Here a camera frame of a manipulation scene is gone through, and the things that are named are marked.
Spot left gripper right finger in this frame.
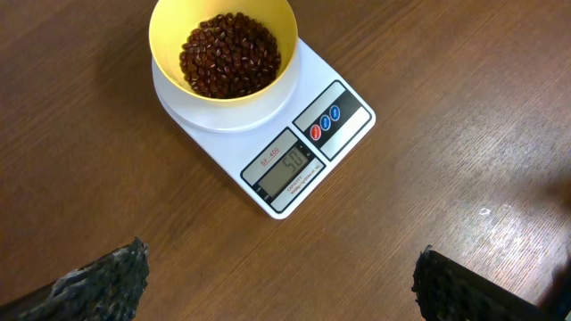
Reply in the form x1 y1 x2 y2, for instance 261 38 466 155
411 245 549 321

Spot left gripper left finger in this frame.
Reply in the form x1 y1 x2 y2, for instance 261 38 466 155
1 238 149 321

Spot red beans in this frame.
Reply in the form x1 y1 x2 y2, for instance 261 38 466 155
179 12 281 99

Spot white digital kitchen scale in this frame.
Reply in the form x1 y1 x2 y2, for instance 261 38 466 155
151 37 377 220

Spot yellow plastic bowl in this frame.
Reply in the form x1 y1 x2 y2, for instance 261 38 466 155
148 0 299 107

